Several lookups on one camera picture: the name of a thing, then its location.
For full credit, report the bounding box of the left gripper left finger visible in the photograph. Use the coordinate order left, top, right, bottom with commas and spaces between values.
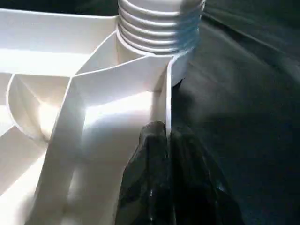
114, 120, 172, 225

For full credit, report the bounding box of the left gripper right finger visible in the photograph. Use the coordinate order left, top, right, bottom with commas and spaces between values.
169, 127, 245, 225

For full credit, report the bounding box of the white plastic table top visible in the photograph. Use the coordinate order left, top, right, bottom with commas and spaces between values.
0, 8, 195, 225

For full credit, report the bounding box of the white plastic table leg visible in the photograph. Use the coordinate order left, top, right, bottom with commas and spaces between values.
116, 0, 207, 55

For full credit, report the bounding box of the black work mat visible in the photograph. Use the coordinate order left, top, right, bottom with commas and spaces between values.
0, 0, 300, 225

